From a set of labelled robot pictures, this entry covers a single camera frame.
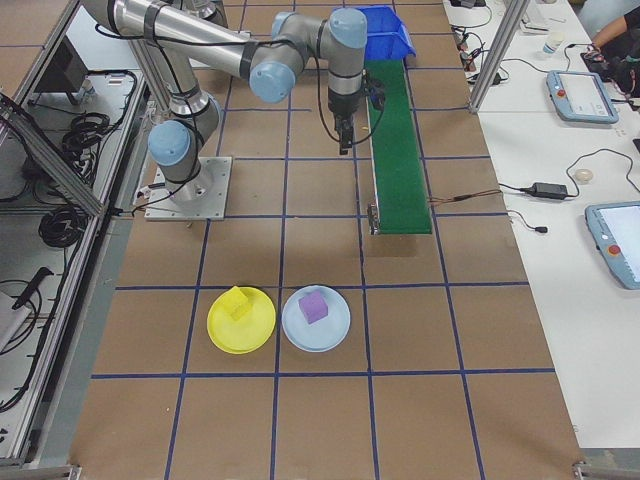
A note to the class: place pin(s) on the purple foam block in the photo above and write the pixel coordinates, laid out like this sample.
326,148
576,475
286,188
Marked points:
313,307

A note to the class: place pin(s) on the yellow foam block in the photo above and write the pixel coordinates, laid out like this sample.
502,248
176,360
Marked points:
239,304

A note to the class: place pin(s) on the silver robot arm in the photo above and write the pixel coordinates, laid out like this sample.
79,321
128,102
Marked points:
200,40

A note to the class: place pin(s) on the person forearm dark sleeve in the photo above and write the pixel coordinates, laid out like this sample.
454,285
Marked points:
617,30

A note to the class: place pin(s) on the light blue plate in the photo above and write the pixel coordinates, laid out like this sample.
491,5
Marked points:
315,337

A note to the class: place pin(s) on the yellow plate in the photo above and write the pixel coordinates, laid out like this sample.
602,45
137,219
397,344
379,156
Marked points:
240,335

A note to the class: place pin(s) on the green conveyor belt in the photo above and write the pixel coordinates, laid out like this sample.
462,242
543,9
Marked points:
400,165

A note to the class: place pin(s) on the blue plastic bin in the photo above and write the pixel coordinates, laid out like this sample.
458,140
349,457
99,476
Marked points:
387,35

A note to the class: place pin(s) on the black power adapter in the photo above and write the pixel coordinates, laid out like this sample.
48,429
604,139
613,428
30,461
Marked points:
547,190

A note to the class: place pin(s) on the white paper cup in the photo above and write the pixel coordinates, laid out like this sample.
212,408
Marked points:
552,44

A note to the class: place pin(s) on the grey teach pendant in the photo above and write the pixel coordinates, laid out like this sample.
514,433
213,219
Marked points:
620,240
582,97

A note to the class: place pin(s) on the small white round object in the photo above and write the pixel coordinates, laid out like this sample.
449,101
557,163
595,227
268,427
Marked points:
583,175

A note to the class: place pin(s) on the white side table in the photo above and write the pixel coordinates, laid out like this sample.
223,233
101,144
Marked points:
550,300

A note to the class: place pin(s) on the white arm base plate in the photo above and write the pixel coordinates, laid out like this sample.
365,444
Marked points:
216,200

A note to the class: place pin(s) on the aluminium extrusion post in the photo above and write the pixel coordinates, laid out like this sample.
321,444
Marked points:
492,60

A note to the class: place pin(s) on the aluminium post between arms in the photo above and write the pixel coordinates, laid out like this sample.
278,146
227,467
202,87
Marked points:
147,70

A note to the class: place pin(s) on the black box in frame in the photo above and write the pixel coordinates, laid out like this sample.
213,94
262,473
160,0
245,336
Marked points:
65,65

